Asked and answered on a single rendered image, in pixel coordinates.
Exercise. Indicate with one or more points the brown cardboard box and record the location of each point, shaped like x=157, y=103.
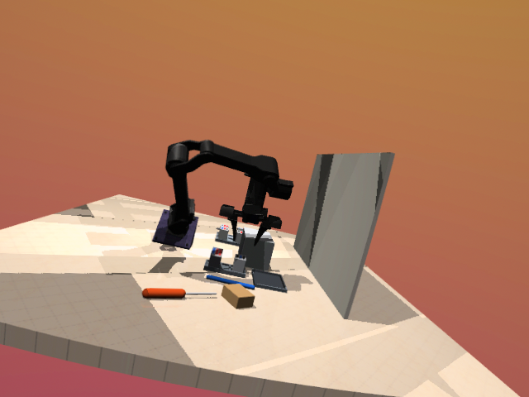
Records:
x=238, y=296

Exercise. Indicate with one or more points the orange-handled screwdriver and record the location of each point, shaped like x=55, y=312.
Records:
x=162, y=293

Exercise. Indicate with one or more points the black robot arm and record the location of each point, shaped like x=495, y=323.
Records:
x=263, y=172

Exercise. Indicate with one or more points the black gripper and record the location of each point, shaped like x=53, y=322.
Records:
x=232, y=215

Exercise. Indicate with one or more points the grey flat panel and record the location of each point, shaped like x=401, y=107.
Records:
x=339, y=216

